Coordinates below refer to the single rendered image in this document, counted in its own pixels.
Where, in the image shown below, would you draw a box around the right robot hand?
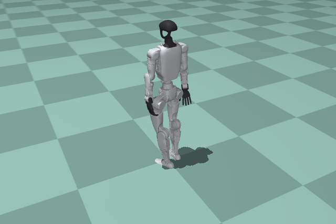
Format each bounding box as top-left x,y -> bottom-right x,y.
179,84 -> 192,105

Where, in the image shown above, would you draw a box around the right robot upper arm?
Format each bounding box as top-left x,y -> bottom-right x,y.
179,42 -> 188,72

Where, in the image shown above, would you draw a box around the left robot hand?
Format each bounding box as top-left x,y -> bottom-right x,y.
145,97 -> 158,116

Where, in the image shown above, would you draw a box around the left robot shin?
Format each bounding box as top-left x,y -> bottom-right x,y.
156,131 -> 170,164

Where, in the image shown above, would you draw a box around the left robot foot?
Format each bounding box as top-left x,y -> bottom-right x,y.
155,158 -> 174,168

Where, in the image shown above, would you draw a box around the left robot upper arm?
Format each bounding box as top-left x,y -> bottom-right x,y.
146,48 -> 160,81

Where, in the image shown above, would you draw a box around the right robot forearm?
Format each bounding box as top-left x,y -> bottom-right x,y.
180,68 -> 188,89

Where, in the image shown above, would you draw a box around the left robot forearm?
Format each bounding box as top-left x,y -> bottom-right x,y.
144,73 -> 154,102

